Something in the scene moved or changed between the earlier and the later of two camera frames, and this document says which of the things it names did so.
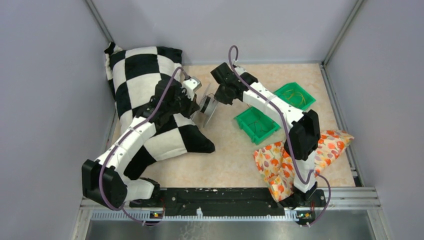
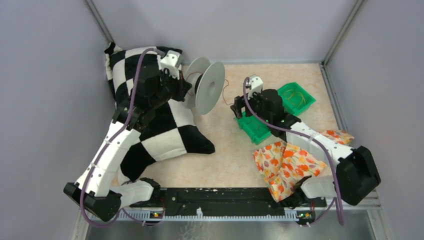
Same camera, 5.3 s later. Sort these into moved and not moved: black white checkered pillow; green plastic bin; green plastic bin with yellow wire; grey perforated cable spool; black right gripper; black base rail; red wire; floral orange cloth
Moved: red wire; black right gripper; grey perforated cable spool
Not moved: black base rail; black white checkered pillow; green plastic bin with yellow wire; green plastic bin; floral orange cloth
